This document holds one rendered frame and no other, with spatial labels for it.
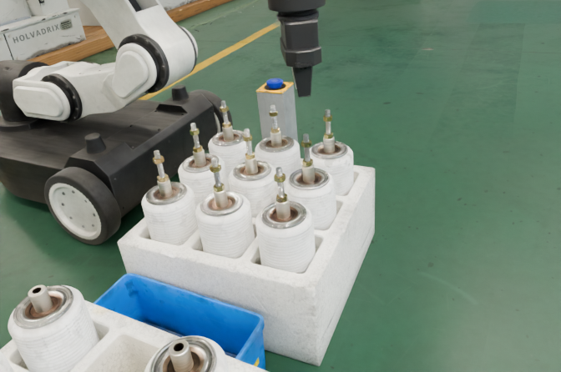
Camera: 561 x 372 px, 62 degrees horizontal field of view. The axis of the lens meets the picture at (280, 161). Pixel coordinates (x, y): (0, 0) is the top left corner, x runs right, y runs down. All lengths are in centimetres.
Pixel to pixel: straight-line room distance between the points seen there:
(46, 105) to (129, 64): 37
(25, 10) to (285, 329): 266
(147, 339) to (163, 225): 23
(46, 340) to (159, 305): 29
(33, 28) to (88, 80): 166
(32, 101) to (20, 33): 148
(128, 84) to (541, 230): 101
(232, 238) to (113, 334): 23
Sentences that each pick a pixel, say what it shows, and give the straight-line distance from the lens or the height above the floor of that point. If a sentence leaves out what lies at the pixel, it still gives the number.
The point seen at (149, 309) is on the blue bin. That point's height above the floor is 4.
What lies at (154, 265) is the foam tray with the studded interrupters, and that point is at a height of 14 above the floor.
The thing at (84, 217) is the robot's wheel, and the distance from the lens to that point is 124.
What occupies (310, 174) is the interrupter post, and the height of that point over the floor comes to 27.
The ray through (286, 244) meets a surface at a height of 23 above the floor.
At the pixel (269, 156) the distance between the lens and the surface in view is 97.
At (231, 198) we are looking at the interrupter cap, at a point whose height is 25.
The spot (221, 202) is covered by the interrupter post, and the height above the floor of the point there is 26.
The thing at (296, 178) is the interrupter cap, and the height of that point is 25.
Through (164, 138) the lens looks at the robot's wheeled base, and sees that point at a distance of 131.
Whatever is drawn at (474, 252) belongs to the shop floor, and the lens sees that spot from 112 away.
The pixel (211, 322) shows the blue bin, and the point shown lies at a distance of 88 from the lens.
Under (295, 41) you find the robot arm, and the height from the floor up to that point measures 52.
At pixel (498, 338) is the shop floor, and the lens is 96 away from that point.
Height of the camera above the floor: 70
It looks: 29 degrees down
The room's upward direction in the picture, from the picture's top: 6 degrees counter-clockwise
